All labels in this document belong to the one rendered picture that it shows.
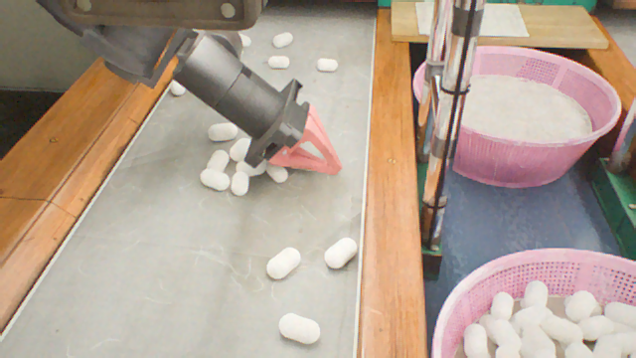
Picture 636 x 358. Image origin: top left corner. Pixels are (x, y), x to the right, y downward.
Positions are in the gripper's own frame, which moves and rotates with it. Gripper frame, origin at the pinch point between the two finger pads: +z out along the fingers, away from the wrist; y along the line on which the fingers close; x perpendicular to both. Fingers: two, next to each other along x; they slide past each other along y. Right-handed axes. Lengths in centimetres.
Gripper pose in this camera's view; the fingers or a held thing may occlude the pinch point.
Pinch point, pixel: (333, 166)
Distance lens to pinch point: 60.9
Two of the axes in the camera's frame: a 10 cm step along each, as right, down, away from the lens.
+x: -6.5, 5.5, 5.2
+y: 1.0, -6.2, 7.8
